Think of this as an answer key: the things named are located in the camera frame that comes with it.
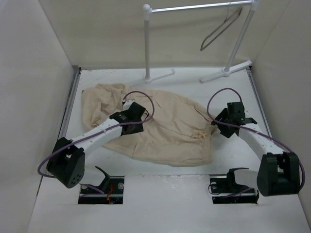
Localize beige trousers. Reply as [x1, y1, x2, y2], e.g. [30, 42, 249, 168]
[82, 83, 216, 167]

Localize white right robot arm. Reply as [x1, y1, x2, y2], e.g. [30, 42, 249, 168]
[212, 102, 300, 197]

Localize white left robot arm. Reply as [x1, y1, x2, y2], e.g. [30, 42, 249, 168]
[46, 100, 146, 194]

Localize white clothes rack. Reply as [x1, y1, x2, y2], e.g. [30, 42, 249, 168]
[116, 0, 260, 89]

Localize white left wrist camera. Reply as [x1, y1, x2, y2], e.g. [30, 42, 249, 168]
[122, 99, 135, 111]

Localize grey wire hanger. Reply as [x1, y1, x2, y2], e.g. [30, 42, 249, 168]
[200, 6, 242, 51]

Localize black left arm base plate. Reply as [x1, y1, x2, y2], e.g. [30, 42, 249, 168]
[78, 176, 125, 205]

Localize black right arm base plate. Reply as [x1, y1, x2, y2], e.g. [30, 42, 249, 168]
[208, 175, 259, 204]

